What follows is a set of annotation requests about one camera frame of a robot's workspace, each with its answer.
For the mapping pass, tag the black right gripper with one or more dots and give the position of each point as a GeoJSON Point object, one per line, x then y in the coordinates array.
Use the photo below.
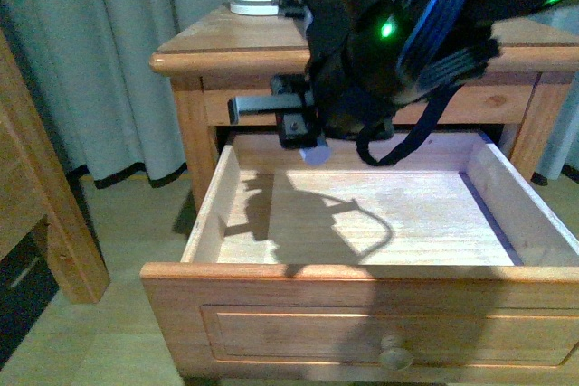
{"type": "Point", "coordinates": [371, 58]}

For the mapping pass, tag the wooden drawer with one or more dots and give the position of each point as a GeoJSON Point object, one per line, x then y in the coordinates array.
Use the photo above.
{"type": "Point", "coordinates": [295, 271]}

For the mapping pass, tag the drawer knob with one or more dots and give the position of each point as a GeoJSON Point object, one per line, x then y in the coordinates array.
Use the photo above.
{"type": "Point", "coordinates": [393, 356]}

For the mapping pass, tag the wooden nightstand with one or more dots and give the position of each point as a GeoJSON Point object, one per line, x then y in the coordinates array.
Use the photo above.
{"type": "Point", "coordinates": [224, 55]}

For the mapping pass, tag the grey curtain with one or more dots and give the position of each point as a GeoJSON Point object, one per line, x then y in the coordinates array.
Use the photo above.
{"type": "Point", "coordinates": [85, 63]}

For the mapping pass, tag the wooden bed frame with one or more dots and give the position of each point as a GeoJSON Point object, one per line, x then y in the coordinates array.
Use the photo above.
{"type": "Point", "coordinates": [36, 199]}

